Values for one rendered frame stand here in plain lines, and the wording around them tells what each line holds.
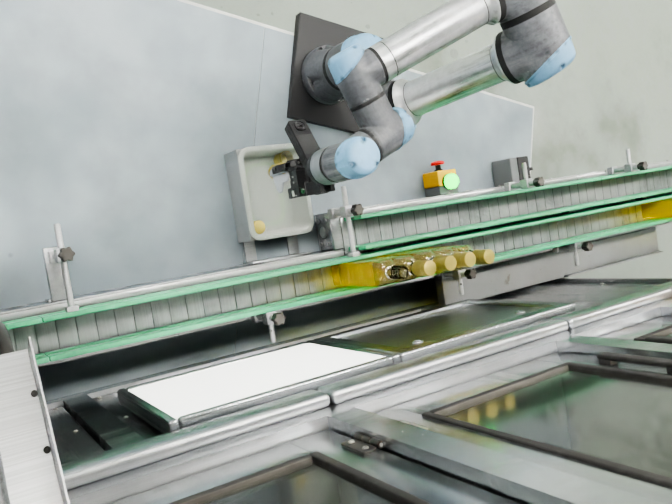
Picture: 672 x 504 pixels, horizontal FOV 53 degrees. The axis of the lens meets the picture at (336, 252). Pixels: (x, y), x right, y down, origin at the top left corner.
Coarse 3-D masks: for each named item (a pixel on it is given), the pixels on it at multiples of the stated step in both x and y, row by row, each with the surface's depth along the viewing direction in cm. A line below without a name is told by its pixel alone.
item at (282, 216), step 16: (288, 144) 166; (240, 160) 160; (256, 160) 170; (272, 160) 172; (240, 176) 160; (256, 176) 169; (256, 192) 169; (272, 192) 171; (256, 208) 169; (272, 208) 171; (288, 208) 174; (304, 208) 170; (272, 224) 171; (288, 224) 173; (304, 224) 170
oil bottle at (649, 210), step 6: (642, 204) 227; (648, 204) 225; (654, 204) 223; (660, 204) 222; (666, 204) 220; (642, 210) 228; (648, 210) 226; (654, 210) 224; (660, 210) 222; (666, 210) 220; (642, 216) 228; (648, 216) 226; (654, 216) 224; (660, 216) 222; (666, 216) 221
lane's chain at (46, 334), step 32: (544, 224) 205; (576, 224) 212; (608, 224) 219; (224, 288) 153; (256, 288) 156; (288, 288) 161; (320, 288) 165; (64, 320) 135; (96, 320) 138; (128, 320) 142; (160, 320) 145
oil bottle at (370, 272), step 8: (344, 264) 161; (352, 264) 158; (360, 264) 155; (368, 264) 152; (376, 264) 150; (384, 264) 149; (392, 264) 150; (336, 272) 164; (344, 272) 161; (352, 272) 158; (360, 272) 155; (368, 272) 152; (376, 272) 150; (384, 272) 149; (336, 280) 165; (344, 280) 162; (352, 280) 159; (360, 280) 156; (368, 280) 153; (376, 280) 150; (384, 280) 149; (392, 280) 150
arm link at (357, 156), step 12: (360, 132) 131; (336, 144) 131; (348, 144) 126; (360, 144) 126; (372, 144) 127; (324, 156) 132; (336, 156) 128; (348, 156) 125; (360, 156) 126; (372, 156) 127; (324, 168) 132; (336, 168) 129; (348, 168) 126; (360, 168) 126; (372, 168) 127; (336, 180) 133
